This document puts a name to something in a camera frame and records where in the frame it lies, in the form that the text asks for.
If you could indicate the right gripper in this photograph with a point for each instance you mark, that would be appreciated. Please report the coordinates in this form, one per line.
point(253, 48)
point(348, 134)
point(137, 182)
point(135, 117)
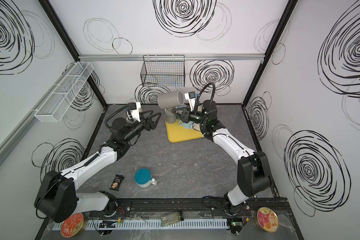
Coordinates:
point(184, 115)

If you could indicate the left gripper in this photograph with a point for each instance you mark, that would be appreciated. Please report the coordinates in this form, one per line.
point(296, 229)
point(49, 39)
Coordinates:
point(144, 123)

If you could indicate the grey mug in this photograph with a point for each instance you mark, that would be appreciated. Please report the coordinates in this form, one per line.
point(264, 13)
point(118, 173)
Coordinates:
point(171, 100)
point(170, 118)

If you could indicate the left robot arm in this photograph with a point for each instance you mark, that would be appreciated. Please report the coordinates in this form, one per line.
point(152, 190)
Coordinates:
point(57, 197)

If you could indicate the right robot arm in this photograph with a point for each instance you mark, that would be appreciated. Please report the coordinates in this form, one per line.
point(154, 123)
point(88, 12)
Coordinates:
point(253, 170)

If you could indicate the blue butterfly mug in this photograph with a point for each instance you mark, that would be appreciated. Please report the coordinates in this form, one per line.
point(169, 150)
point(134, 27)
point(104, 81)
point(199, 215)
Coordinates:
point(186, 125)

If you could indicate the yellow plastic tray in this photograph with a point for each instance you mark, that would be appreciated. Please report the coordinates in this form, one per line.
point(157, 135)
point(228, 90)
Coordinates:
point(177, 133)

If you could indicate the teal lidded cup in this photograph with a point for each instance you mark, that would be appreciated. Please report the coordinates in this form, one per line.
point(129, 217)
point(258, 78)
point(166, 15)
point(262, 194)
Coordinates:
point(143, 178)

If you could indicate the dark snack packet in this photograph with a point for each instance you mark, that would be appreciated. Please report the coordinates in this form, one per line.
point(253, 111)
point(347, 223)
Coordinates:
point(116, 184)

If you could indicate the clear plastic box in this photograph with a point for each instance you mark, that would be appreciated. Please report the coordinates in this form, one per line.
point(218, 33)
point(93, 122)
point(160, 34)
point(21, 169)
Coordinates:
point(172, 218)

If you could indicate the red round tin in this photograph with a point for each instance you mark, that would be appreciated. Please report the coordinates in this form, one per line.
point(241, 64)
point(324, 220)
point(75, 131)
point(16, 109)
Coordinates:
point(74, 225)

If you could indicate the pink round tin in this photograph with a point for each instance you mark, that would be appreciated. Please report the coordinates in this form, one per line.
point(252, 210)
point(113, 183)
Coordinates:
point(266, 220)

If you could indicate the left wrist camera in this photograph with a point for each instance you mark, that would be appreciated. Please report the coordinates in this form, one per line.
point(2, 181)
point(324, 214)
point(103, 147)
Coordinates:
point(133, 111)

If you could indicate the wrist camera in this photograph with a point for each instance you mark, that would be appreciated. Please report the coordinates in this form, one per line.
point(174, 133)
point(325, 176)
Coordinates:
point(133, 111)
point(191, 97)

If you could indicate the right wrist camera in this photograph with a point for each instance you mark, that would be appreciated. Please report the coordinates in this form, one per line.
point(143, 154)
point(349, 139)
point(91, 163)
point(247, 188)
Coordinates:
point(191, 97)

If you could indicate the black wire basket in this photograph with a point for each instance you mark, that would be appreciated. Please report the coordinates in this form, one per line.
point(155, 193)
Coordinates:
point(164, 70)

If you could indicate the white wire shelf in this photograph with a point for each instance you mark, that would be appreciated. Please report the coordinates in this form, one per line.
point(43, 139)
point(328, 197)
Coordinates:
point(64, 93)

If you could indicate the white slotted cable duct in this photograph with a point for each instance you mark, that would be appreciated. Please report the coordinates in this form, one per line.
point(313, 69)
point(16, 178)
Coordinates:
point(187, 224)

